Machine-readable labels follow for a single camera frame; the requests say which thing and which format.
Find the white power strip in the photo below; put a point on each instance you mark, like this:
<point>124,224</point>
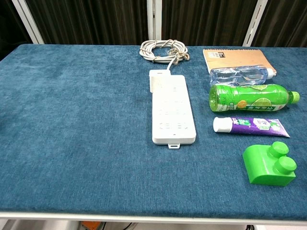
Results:
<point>173,115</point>

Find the white upright frame post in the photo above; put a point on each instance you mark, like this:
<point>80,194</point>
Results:
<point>153,21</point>

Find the green toy building block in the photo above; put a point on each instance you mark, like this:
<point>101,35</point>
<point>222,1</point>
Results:
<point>259,165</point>

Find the blue table cloth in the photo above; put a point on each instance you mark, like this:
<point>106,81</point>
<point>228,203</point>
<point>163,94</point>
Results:
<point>72,119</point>

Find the purple toothpaste tube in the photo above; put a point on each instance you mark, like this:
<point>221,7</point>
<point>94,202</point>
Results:
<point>251,125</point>

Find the orange plastic part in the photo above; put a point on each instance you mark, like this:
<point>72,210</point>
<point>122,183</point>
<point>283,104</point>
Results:
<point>91,225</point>

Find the dark pleated curtain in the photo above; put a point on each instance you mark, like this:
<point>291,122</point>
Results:
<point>96,21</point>

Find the brown spiral notebook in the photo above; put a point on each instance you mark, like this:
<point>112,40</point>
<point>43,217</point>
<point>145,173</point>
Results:
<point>230,60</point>

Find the clear plastic water bottle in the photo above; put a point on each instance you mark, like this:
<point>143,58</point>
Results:
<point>230,75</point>

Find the white slanted frame post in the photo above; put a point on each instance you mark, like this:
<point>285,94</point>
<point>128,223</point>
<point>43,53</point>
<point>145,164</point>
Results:
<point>28,24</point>
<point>255,24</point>

